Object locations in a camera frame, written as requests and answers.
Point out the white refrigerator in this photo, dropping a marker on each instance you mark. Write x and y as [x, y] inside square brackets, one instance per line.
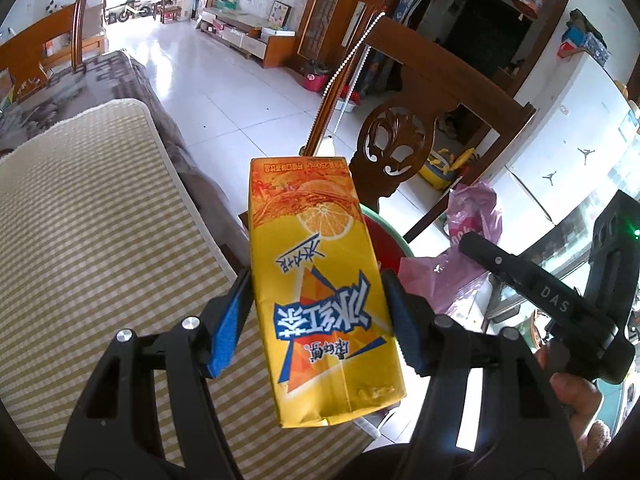
[575, 125]

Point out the plain wooden chair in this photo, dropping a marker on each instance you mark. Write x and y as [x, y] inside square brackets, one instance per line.
[30, 55]

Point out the yellow lemon tea carton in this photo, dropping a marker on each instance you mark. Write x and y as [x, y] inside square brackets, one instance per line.
[325, 270]

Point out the balance bike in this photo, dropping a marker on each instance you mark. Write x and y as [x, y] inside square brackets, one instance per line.
[130, 12]

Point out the red floor pot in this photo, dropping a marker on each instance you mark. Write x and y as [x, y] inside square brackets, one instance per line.
[315, 80]

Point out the white small basin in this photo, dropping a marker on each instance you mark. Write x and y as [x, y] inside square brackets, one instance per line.
[349, 102]

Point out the beige striped cloth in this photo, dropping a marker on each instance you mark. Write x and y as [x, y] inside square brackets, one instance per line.
[100, 235]

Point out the pink plastic bag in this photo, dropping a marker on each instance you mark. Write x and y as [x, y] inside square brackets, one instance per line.
[470, 210]

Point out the person's right hand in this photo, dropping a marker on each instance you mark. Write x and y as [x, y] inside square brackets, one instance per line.
[580, 400]

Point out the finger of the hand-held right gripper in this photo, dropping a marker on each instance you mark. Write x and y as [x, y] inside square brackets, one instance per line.
[515, 275]

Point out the red round green-rimmed stool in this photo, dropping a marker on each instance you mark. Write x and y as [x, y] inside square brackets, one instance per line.
[387, 245]

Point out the blue red box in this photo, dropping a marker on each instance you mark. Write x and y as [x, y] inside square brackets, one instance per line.
[585, 45]

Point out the framed star picture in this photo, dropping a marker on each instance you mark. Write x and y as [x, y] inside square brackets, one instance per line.
[280, 13]

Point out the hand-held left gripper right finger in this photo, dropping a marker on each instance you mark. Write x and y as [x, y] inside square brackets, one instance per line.
[405, 325]

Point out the low television cabinet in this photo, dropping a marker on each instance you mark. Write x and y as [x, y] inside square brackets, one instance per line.
[250, 35]

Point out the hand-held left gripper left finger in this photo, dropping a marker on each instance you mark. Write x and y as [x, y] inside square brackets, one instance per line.
[230, 320]

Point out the grey patterned tablecloth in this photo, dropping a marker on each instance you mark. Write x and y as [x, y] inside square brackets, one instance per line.
[100, 75]

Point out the yellow ride-on toy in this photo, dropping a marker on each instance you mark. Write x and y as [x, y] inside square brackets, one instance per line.
[440, 170]

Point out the carved wooden chair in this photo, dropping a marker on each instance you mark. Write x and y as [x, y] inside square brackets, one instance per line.
[425, 75]

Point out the small wooden chair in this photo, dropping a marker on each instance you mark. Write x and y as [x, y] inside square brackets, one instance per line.
[170, 7]

